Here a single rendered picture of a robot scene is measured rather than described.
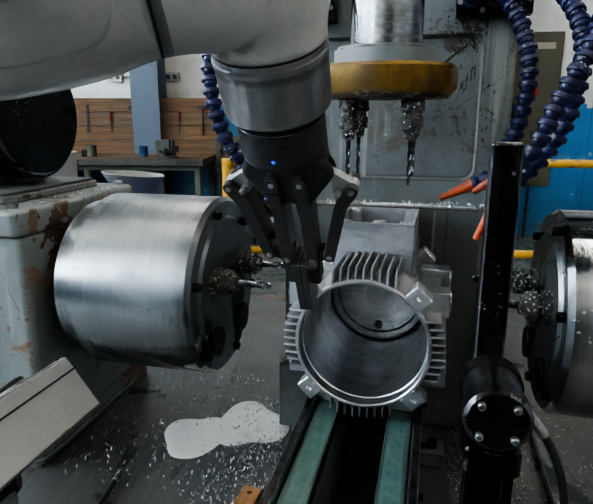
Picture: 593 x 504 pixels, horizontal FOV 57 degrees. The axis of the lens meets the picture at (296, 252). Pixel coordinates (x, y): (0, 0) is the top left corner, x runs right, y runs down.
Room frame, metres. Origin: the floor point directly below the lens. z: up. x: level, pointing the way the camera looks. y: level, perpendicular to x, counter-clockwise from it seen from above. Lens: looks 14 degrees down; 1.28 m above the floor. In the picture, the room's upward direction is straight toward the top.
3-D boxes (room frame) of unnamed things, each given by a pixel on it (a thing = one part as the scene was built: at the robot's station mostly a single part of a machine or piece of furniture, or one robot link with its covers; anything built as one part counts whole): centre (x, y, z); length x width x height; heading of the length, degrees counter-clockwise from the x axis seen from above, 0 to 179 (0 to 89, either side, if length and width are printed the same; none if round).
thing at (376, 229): (0.73, -0.11, 1.11); 0.12 x 0.11 x 0.07; 165
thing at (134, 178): (2.20, 0.65, 0.93); 0.25 x 0.24 x 0.25; 176
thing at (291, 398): (0.79, -0.01, 0.86); 0.07 x 0.06 x 0.12; 76
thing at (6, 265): (0.84, 0.47, 0.99); 0.35 x 0.31 x 0.37; 76
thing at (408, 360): (0.69, -0.10, 1.02); 0.20 x 0.19 x 0.19; 165
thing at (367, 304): (0.78, -0.13, 1.02); 0.15 x 0.02 x 0.15; 76
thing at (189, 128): (5.30, 1.92, 0.71); 2.21 x 0.95 x 1.43; 86
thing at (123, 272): (0.78, 0.24, 1.04); 0.37 x 0.25 x 0.25; 76
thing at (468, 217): (0.85, -0.14, 0.97); 0.30 x 0.11 x 0.34; 76
